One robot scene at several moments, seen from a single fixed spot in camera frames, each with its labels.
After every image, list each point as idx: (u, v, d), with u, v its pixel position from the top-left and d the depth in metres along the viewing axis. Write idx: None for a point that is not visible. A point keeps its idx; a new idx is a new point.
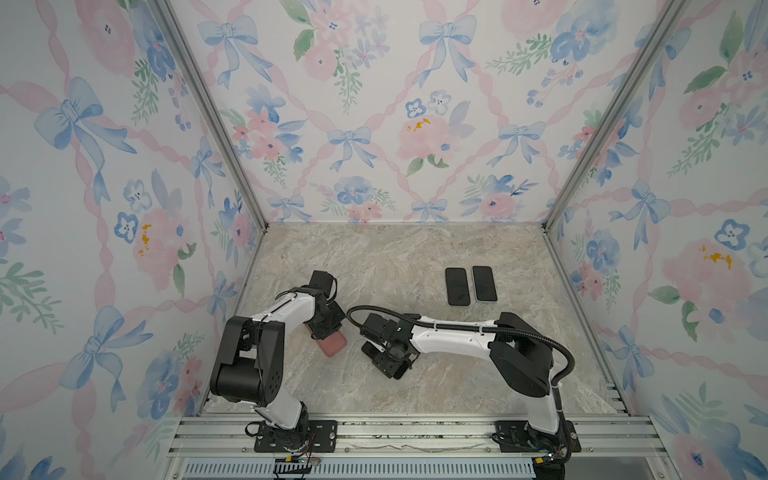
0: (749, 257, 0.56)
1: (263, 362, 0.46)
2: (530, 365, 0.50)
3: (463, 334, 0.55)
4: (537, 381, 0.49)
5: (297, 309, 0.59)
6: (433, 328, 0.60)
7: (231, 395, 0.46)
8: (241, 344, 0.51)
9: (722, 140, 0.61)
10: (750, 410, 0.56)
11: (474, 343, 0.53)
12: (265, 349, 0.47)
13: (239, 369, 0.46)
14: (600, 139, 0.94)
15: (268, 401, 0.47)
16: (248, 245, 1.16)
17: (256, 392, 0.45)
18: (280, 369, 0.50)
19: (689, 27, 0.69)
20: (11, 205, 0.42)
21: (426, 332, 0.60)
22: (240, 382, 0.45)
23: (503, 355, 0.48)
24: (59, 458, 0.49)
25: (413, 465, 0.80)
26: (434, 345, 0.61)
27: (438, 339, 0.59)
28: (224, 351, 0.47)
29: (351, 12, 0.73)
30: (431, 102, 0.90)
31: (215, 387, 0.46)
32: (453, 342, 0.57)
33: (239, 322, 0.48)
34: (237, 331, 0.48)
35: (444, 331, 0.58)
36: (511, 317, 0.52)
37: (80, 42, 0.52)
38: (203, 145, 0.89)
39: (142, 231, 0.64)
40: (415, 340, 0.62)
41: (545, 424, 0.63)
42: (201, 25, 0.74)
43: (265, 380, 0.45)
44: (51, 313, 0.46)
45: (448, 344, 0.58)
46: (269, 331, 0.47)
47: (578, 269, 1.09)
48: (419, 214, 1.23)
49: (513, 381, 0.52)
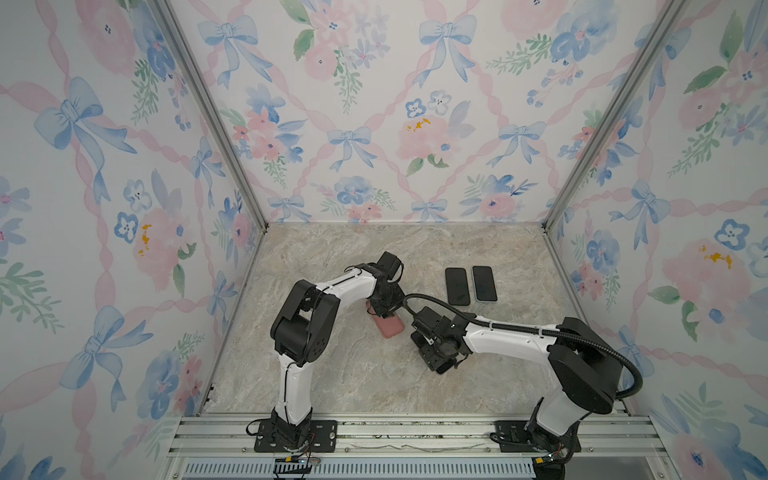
0: (749, 257, 0.56)
1: (315, 326, 0.52)
2: (595, 377, 0.46)
3: (520, 336, 0.53)
4: (602, 396, 0.45)
5: (356, 287, 0.63)
6: (488, 327, 0.59)
7: (281, 345, 0.56)
8: (302, 303, 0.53)
9: (722, 140, 0.61)
10: (750, 410, 0.56)
11: (532, 345, 0.51)
12: (319, 316, 0.52)
13: (294, 327, 0.53)
14: (600, 139, 0.94)
15: (309, 360, 0.53)
16: (248, 245, 1.16)
17: (301, 351, 0.52)
18: (327, 337, 0.56)
19: (689, 26, 0.69)
20: (11, 205, 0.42)
21: (480, 332, 0.60)
22: (292, 338, 0.53)
23: (567, 360, 0.45)
24: (59, 458, 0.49)
25: (414, 465, 0.80)
26: (488, 346, 0.60)
27: (492, 339, 0.57)
28: (286, 306, 0.54)
29: (351, 12, 0.73)
30: (432, 102, 0.90)
31: (272, 333, 0.54)
32: (510, 343, 0.55)
33: (303, 286, 0.55)
34: (302, 292, 0.54)
35: (500, 332, 0.57)
36: (576, 323, 0.49)
37: (80, 43, 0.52)
38: (203, 145, 0.89)
39: (142, 231, 0.64)
40: (468, 337, 0.61)
41: (553, 425, 0.62)
42: (201, 25, 0.74)
43: (311, 344, 0.52)
44: (51, 313, 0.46)
45: (504, 346, 0.56)
46: (326, 303, 0.53)
47: (578, 269, 1.09)
48: (419, 214, 1.23)
49: (569, 391, 0.48)
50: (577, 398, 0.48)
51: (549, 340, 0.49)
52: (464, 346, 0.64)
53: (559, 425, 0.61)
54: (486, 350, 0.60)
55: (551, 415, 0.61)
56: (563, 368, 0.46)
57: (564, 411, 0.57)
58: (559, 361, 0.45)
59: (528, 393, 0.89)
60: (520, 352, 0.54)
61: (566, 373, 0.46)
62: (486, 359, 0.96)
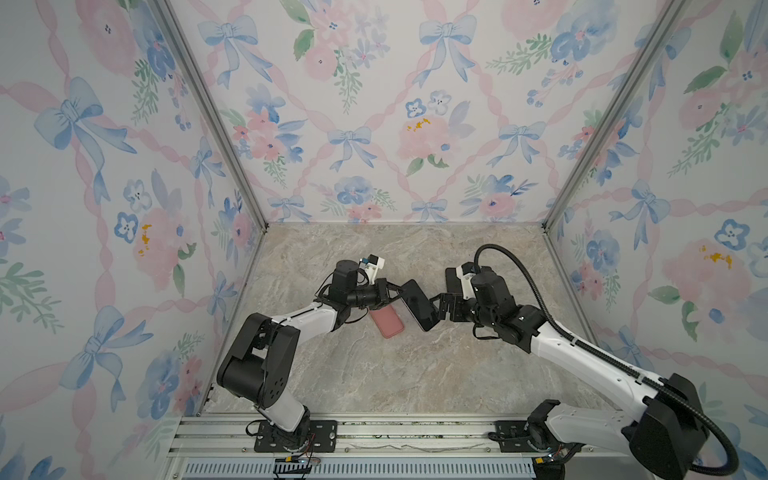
0: (749, 257, 0.56)
1: (269, 365, 0.46)
2: (683, 445, 0.41)
3: (609, 370, 0.47)
4: (681, 467, 0.41)
5: (316, 320, 0.59)
6: (569, 341, 0.52)
7: (232, 391, 0.46)
8: (256, 341, 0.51)
9: (722, 140, 0.61)
10: (750, 410, 0.56)
11: (621, 385, 0.45)
12: (276, 354, 0.47)
13: (246, 367, 0.47)
14: (599, 140, 0.95)
15: (265, 405, 0.46)
16: (248, 245, 1.16)
17: (255, 396, 0.45)
18: (285, 376, 0.49)
19: (689, 27, 0.69)
20: (12, 206, 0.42)
21: (557, 341, 0.53)
22: (244, 382, 0.46)
23: (662, 418, 0.40)
24: (59, 458, 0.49)
25: (414, 465, 0.80)
26: (557, 359, 0.54)
27: (567, 354, 0.51)
28: (237, 346, 0.48)
29: (351, 12, 0.73)
30: (432, 102, 0.90)
31: (220, 379, 0.47)
32: (590, 368, 0.48)
33: (257, 320, 0.49)
34: (255, 328, 0.49)
35: (581, 351, 0.50)
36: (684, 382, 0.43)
37: (81, 43, 0.51)
38: (203, 145, 0.89)
39: (142, 231, 0.64)
40: (539, 339, 0.54)
41: (563, 433, 0.62)
42: (201, 25, 0.74)
43: (266, 386, 0.45)
44: (51, 313, 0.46)
45: (578, 368, 0.50)
46: (284, 336, 0.48)
47: (578, 269, 1.09)
48: (419, 214, 1.23)
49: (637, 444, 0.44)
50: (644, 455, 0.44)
51: (647, 390, 0.43)
52: (526, 341, 0.57)
53: (568, 436, 0.61)
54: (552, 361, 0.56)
55: (571, 426, 0.59)
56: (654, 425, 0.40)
57: (588, 432, 0.55)
58: (651, 416, 0.40)
59: (529, 393, 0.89)
60: (598, 385, 0.48)
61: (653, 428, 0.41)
62: (486, 359, 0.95)
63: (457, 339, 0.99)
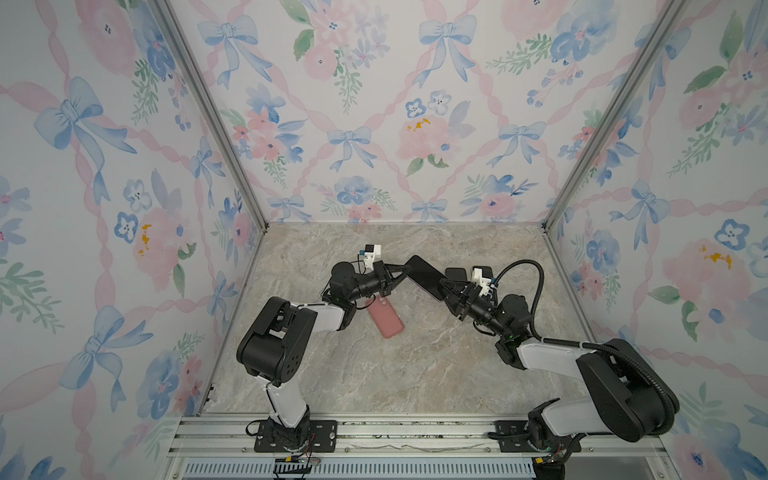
0: (749, 257, 0.56)
1: (289, 341, 0.49)
2: (629, 398, 0.45)
3: (562, 347, 0.57)
4: (634, 419, 0.43)
5: (326, 314, 0.63)
6: (540, 341, 0.63)
7: (251, 367, 0.49)
8: (275, 322, 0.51)
9: (722, 140, 0.61)
10: (750, 410, 0.56)
11: (569, 354, 0.53)
12: (295, 333, 0.50)
13: (264, 344, 0.50)
14: (599, 139, 0.94)
15: (282, 379, 0.49)
16: (248, 245, 1.16)
17: (274, 370, 0.48)
18: (301, 354, 0.53)
19: (689, 26, 0.69)
20: (11, 205, 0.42)
21: (532, 343, 0.64)
22: (262, 357, 0.48)
23: (592, 364, 0.47)
24: (59, 459, 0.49)
25: (413, 465, 0.80)
26: (535, 359, 0.63)
27: (537, 350, 0.61)
28: (257, 323, 0.51)
29: (352, 12, 0.73)
30: (432, 102, 0.90)
31: (239, 356, 0.50)
32: (553, 354, 0.57)
33: (277, 302, 0.53)
34: (275, 309, 0.53)
35: (546, 343, 0.61)
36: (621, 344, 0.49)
37: (80, 43, 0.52)
38: (203, 145, 0.89)
39: (142, 231, 0.64)
40: (521, 347, 0.66)
41: (555, 423, 0.63)
42: (201, 25, 0.74)
43: (285, 360, 0.48)
44: (51, 313, 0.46)
45: (546, 359, 0.60)
46: (303, 317, 0.52)
47: (578, 269, 1.09)
48: (419, 214, 1.23)
49: (600, 408, 0.47)
50: (610, 420, 0.46)
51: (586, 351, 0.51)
52: (519, 362, 0.67)
53: (561, 426, 0.61)
54: (535, 365, 0.63)
55: (561, 414, 0.60)
56: (590, 375, 0.47)
57: (574, 415, 0.57)
58: (584, 362, 0.48)
59: (529, 393, 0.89)
60: (567, 369, 0.55)
61: (592, 379, 0.47)
62: (486, 359, 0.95)
63: (457, 339, 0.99)
